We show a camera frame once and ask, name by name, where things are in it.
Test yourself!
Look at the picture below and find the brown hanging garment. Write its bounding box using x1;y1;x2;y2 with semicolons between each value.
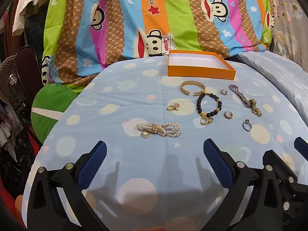
3;0;24;53

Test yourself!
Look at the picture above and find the pale blue quilt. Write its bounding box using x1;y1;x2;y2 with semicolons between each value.
237;46;308;116

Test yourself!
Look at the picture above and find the light blue planet-print sheet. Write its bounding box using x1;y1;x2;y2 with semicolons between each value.
22;55;308;231

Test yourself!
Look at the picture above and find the black electric fan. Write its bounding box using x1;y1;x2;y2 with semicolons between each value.
0;56;30;106

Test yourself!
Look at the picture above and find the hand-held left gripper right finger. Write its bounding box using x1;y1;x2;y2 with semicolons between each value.
203;140;281;231

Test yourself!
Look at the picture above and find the orange cardboard box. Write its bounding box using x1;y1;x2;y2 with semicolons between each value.
168;50;237;80

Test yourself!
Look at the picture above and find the green cushion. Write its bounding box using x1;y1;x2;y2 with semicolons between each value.
31;84;80;145

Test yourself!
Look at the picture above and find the pearl strand bracelet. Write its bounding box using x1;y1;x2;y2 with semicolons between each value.
136;122;181;139

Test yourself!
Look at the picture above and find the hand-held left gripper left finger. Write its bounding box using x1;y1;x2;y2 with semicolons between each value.
26;141;107;231

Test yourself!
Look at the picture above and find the dark oval chair back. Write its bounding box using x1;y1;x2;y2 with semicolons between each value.
15;46;44;97

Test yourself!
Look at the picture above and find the grey floral cloth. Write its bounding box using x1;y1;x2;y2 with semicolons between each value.
267;0;308;70

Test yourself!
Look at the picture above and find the white lace garment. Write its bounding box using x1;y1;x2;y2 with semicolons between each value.
12;0;53;36

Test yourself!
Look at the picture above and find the black bead bracelet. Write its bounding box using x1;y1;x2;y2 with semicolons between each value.
196;92;223;117

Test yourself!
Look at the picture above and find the red plastic object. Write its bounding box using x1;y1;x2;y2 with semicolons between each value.
0;188;27;229

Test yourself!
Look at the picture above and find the striped cartoon printed blanket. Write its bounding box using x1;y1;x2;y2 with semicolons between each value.
42;0;276;87

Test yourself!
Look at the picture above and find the silver and gold wristwatch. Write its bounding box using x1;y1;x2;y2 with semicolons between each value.
228;84;262;117

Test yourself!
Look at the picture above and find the gold cuff bracelet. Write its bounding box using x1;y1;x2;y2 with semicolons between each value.
180;80;207;97

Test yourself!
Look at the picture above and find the dark clothing pile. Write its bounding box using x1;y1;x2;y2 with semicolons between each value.
0;115;36;198

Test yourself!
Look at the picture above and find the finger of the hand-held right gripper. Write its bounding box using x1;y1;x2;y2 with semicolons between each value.
263;150;302;186
294;137;308;160

